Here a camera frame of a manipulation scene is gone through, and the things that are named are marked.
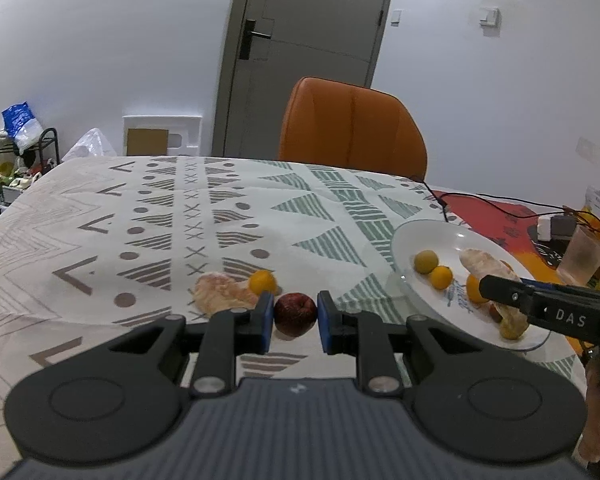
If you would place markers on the dark red apple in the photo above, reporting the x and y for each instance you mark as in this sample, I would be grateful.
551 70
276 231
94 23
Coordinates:
294 315

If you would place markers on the blue plastic bag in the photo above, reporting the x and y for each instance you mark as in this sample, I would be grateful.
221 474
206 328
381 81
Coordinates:
22 125

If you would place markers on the grey power adapter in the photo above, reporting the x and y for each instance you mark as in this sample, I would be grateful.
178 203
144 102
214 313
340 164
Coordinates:
565 226

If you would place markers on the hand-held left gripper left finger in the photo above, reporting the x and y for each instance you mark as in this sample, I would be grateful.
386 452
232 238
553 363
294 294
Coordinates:
266 321

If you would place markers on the grey door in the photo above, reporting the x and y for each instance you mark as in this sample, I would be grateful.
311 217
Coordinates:
310 50

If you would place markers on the white wall box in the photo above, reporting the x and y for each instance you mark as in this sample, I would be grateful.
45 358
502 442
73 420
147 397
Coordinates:
490 15

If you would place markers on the translucent plastic cup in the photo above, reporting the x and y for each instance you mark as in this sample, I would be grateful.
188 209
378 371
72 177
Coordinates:
582 258

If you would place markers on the small peeled orange piece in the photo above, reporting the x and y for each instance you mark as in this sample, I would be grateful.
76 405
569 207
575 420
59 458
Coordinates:
222 294

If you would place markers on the small yellow kumquat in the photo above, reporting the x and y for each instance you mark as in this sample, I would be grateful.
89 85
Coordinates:
262 282
440 277

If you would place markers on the large peeled orange piece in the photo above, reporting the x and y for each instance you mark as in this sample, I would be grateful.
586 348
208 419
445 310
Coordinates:
485 264

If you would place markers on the black metal rack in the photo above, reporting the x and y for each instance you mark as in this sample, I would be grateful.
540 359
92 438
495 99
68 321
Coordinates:
50 147

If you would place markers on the white plastic bag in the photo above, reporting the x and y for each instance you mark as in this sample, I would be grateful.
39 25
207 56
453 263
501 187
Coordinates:
90 146

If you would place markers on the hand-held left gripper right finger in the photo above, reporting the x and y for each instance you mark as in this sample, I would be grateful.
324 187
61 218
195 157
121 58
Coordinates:
325 323

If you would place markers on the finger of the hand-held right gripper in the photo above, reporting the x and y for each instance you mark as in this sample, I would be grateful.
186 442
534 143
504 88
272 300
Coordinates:
555 284
502 292

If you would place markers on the white foam packaging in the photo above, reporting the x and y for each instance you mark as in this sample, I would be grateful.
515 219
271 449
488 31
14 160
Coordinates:
190 132

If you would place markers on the orange leather chair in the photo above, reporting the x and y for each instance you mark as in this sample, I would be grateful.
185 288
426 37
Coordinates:
355 130

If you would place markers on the red cartoon table mat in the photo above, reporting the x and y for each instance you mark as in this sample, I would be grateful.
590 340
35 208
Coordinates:
485 215

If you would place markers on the mandarin orange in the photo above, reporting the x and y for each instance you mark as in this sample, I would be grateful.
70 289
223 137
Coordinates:
475 289

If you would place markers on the white charger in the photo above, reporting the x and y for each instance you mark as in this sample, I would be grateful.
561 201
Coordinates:
545 229

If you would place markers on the white light switch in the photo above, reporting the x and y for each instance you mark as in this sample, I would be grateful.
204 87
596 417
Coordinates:
396 16

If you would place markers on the white plate with blue print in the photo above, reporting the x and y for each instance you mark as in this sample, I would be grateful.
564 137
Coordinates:
420 240

